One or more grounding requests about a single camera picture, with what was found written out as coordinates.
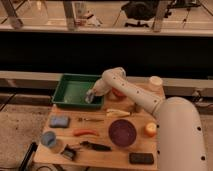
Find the orange bowl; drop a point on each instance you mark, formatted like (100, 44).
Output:
(118, 93)

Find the blue sponge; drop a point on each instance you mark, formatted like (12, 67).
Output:
(59, 122)

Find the green plastic tray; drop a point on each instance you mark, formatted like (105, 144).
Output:
(71, 92)

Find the orange round fruit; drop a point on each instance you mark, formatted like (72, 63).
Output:
(150, 129)

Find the black handled tool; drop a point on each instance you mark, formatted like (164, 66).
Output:
(95, 146)

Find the yellow banana peel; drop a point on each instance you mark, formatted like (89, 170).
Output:
(117, 113)

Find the small metal cup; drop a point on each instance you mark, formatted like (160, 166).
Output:
(138, 108)

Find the black office chair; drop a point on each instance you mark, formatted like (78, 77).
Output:
(142, 11)

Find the white grey towel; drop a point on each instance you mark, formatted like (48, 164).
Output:
(90, 94)

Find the black binder clip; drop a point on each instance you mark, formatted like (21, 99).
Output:
(69, 152)

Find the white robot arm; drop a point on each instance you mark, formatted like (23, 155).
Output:
(180, 139)

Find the black rectangular block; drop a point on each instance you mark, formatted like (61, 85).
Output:
(141, 158)

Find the black bar on floor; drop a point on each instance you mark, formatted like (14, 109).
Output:
(32, 148)

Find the small brown utensil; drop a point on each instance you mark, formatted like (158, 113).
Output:
(80, 119)

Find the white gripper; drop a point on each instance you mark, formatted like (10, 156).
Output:
(101, 88)

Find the red chili pepper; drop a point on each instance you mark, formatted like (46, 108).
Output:
(80, 132)

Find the purple plate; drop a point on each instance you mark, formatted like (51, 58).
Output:
(122, 133)

